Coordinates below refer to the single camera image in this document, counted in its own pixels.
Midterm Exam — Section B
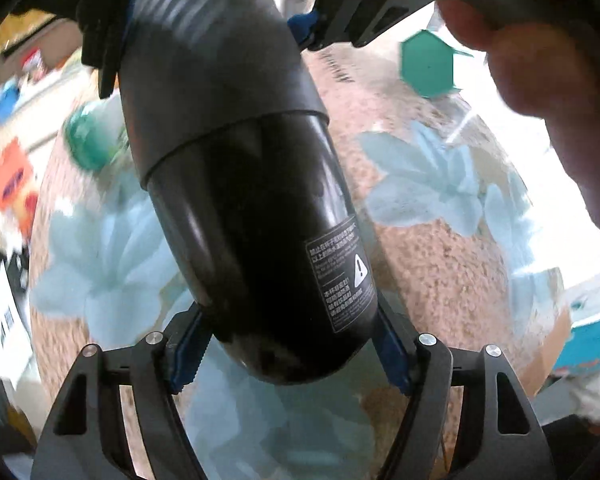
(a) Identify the blue and white box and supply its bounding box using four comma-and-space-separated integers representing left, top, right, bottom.
552, 280, 600, 377

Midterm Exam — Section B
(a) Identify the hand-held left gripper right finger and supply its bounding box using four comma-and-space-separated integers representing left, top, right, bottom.
374, 295, 553, 480

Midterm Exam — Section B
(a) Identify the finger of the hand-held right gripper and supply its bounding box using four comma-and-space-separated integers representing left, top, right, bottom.
75, 0, 148, 100
286, 0, 442, 52

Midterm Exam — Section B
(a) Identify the green round object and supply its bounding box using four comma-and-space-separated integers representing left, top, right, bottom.
64, 102, 128, 172

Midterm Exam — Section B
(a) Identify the person's right hand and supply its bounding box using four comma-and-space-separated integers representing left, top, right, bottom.
436, 0, 600, 241

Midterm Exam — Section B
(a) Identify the floral tablecloth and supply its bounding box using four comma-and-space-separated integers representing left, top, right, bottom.
27, 42, 566, 480

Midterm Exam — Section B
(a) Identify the orange box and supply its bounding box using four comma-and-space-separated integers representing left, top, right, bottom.
0, 137, 38, 238

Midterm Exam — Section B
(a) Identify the black insulated cup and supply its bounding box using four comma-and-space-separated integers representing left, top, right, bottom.
116, 0, 381, 387

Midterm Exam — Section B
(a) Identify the teal hexagonal box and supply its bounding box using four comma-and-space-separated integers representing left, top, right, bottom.
399, 29, 475, 99

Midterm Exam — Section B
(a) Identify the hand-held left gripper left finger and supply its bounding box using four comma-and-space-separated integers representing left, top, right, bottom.
30, 304, 216, 480

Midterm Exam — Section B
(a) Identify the blue object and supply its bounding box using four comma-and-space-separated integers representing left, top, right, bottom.
0, 77, 23, 123

